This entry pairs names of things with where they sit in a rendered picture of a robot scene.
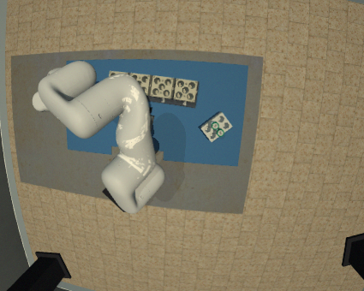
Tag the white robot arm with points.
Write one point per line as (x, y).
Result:
(91, 110)

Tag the blue bench mat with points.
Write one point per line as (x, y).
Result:
(176, 129)

